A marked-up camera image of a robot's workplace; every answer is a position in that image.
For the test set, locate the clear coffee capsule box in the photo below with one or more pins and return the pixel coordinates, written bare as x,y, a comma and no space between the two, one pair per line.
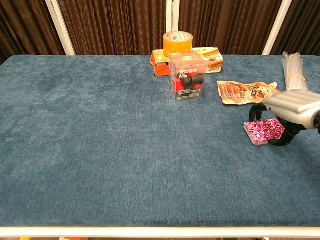
187,95

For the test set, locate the dark brown curtain panel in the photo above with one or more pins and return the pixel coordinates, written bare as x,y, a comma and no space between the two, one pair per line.
112,27
25,27
302,25
225,25

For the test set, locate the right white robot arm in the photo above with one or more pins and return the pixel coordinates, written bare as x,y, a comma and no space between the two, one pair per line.
318,122

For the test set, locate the yellow packing tape roll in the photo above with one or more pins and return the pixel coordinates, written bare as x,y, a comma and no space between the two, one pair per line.
175,48

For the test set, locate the blue fabric table cover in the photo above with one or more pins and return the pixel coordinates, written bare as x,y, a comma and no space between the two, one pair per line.
100,150

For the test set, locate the orange spout pouch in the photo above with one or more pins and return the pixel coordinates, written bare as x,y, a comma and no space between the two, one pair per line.
240,92

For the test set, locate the pink patterned card stack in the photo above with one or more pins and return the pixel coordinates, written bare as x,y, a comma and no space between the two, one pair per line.
262,131

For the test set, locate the clear straw bundle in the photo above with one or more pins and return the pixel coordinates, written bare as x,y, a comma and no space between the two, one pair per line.
295,75

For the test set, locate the white table frame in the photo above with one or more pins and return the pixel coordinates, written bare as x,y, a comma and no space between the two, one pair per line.
160,232

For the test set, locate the white partition post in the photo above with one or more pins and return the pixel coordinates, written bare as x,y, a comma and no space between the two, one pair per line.
277,27
172,17
60,27

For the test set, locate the orange snack box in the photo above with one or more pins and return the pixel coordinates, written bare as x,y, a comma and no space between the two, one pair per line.
212,60

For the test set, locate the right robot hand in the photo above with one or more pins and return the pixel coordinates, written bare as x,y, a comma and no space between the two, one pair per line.
292,105

